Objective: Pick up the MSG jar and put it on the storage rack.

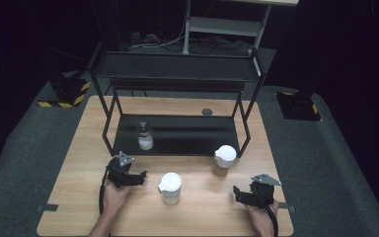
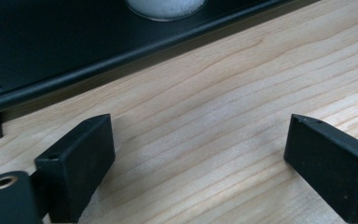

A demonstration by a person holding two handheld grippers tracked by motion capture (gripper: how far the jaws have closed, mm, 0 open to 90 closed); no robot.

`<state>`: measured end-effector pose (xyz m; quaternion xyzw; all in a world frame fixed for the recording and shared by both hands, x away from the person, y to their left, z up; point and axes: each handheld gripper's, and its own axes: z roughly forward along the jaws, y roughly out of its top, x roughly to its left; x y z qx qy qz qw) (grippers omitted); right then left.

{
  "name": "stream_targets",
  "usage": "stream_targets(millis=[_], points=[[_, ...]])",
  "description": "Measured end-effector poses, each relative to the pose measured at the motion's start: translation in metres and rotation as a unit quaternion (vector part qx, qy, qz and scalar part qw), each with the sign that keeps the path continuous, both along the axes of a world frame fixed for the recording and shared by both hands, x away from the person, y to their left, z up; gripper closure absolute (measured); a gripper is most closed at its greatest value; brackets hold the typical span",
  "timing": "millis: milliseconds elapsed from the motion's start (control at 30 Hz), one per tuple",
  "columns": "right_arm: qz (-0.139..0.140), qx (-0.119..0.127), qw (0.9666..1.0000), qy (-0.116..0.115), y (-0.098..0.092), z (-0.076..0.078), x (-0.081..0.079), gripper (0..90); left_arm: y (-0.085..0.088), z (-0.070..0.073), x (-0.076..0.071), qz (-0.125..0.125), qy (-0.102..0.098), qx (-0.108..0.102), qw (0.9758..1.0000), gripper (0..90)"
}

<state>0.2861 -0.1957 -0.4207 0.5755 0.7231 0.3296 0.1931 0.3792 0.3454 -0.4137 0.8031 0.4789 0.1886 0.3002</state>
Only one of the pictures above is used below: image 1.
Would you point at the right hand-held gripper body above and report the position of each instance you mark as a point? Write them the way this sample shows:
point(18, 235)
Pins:
point(262, 192)

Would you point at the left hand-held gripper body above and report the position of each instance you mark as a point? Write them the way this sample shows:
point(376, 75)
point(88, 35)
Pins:
point(120, 171)

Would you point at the white-lidded jar with white contents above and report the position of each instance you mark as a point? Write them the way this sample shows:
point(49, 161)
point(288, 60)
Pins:
point(170, 188)

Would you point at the white-lidded jar with brown contents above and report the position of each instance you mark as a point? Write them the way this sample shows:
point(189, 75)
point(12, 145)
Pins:
point(224, 158)

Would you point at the glass shaker with silver lid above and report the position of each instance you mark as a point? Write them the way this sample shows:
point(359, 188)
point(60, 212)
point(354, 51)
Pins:
point(145, 138)

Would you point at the black metal shelf rack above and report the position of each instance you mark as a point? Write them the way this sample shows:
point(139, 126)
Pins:
point(177, 135)

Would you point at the person's left hand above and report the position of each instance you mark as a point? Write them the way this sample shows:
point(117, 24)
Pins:
point(115, 199)

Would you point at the person's right hand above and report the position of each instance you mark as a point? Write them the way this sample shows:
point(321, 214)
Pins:
point(261, 219)

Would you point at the grey tape strip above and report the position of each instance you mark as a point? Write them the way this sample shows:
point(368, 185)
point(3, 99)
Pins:
point(284, 206)
point(47, 207)

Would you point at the grey round table grommet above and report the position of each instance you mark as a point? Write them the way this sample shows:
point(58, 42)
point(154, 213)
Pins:
point(207, 112)

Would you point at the black base with yellow edge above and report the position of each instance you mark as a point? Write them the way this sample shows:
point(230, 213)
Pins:
point(297, 107)

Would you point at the black base with yellow stripes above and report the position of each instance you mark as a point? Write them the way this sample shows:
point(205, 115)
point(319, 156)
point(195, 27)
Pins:
point(66, 90)

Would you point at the white metal desk frame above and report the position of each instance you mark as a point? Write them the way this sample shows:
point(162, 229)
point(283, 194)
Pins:
point(225, 26)

